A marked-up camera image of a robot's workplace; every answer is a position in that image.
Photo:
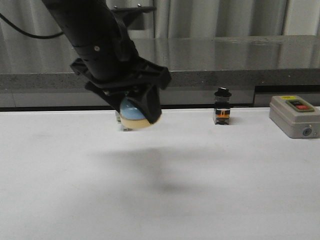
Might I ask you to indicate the blue and cream call bell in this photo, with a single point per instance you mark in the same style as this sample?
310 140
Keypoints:
133 118

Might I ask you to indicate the grey on-off switch box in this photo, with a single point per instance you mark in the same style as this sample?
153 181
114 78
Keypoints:
296 117

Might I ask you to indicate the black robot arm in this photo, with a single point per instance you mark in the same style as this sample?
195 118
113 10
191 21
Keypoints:
93 17

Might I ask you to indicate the green pushbutton switch module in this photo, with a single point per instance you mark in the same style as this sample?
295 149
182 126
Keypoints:
121 126

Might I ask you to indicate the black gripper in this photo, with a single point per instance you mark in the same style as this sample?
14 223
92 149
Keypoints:
114 65

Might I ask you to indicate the black rotary selector switch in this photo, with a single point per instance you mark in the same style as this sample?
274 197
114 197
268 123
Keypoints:
222 108

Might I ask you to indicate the grey stone counter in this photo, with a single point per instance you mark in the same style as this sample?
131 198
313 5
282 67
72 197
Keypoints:
36 73

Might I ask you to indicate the grey curtain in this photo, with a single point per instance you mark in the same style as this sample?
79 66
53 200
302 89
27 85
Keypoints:
182 18

